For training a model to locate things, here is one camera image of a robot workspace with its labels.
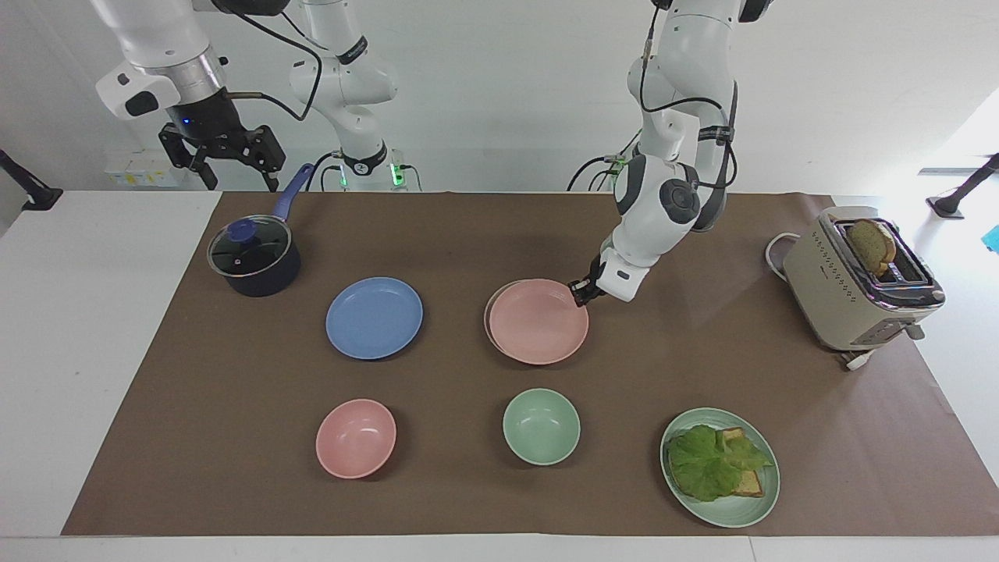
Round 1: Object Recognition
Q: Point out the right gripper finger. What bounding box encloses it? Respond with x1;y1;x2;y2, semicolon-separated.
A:
158;123;219;191
222;124;286;193

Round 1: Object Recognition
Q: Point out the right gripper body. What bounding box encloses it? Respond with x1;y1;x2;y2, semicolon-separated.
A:
172;87;246;147

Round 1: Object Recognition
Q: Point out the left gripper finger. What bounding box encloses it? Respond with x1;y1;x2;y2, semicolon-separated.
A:
568;255;606;310

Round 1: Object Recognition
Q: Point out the pink plate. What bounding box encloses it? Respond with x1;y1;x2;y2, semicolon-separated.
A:
489;279;591;366

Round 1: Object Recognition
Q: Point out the beige plate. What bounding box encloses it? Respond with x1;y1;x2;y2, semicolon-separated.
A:
483;282;525;361

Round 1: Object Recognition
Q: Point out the glass lid with blue knob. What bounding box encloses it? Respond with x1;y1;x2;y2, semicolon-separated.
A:
208;216;293;279

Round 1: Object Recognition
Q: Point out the dark blue saucepan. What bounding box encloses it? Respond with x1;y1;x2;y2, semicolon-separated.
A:
207;162;316;298

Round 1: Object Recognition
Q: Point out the green bowl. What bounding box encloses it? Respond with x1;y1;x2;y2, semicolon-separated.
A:
503;388;582;468

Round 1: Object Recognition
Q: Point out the black stand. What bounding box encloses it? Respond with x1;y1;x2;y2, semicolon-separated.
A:
926;153;999;220
0;148;64;212

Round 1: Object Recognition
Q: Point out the blue plate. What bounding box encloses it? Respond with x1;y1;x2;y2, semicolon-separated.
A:
325;277;425;361

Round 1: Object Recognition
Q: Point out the green lettuce leaf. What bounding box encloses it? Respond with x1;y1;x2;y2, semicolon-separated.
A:
667;425;776;503

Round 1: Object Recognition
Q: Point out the toast slice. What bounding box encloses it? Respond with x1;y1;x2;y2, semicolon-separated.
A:
718;427;766;499

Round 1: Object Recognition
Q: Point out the beige toaster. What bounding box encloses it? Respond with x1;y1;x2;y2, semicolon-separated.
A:
783;206;947;353

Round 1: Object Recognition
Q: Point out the green plate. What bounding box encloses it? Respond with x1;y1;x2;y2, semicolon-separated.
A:
660;407;781;529

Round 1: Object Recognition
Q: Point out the pink bowl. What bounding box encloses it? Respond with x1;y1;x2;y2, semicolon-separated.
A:
315;399;398;480

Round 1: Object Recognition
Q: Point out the brown bread slice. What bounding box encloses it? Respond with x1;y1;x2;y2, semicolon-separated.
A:
847;219;899;276

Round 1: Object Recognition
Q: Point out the black cable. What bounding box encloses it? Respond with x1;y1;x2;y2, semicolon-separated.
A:
567;131;643;193
306;153;344;193
638;0;739;235
211;0;325;124

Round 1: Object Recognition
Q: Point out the white toaster cable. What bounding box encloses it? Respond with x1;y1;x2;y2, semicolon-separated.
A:
764;232;802;279

